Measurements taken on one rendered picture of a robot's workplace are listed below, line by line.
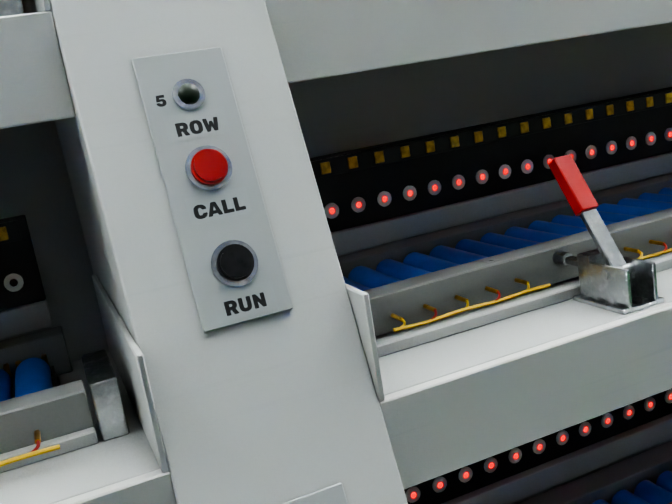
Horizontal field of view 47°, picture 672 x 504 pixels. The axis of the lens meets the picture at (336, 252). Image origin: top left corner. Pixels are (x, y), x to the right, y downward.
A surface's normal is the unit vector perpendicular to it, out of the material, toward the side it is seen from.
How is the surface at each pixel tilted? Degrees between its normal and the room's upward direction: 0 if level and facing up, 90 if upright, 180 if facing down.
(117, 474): 19
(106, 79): 90
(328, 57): 109
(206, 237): 90
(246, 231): 90
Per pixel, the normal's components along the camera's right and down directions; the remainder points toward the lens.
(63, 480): -0.16, -0.97
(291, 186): 0.31, -0.18
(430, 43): 0.38, 0.14
